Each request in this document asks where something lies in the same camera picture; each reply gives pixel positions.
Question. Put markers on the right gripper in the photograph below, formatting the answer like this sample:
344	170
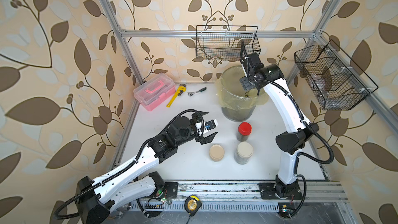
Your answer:
244	81

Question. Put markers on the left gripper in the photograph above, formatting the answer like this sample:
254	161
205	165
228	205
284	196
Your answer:
207	139

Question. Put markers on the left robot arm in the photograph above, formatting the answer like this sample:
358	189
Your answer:
97	198

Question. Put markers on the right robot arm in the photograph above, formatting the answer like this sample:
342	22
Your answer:
299	129

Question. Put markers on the red lid tea jar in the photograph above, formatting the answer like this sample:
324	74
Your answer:
244	131

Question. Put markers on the yellow plastic bin liner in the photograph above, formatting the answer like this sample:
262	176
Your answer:
231	94

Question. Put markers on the beige lid short jar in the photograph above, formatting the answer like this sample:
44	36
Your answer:
216	153

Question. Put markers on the metal mesh trash bin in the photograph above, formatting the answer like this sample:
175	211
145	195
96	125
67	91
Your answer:
238	116

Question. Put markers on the yellow pipe wrench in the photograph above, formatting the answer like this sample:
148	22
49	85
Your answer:
181	89

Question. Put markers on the beige lid tall jar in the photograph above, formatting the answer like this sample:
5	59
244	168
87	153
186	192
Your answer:
244	152

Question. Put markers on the pink plastic toolbox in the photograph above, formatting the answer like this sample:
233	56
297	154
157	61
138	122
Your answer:
155	91

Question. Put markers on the yellow black tape measure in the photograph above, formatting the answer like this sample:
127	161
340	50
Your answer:
192	204

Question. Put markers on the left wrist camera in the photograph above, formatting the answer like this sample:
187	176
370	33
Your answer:
210	125

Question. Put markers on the black wire basket back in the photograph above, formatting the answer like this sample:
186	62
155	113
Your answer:
224	43

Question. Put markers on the black wire basket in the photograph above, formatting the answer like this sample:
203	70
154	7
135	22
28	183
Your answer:
224	43
338	82

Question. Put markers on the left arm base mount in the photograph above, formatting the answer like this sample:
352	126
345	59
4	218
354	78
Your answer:
168	191

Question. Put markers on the black wire basket right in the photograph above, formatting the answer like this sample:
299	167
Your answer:
338	82

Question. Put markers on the aluminium frame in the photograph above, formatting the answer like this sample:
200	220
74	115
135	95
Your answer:
364	140

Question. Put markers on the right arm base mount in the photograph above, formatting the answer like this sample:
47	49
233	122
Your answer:
278	190

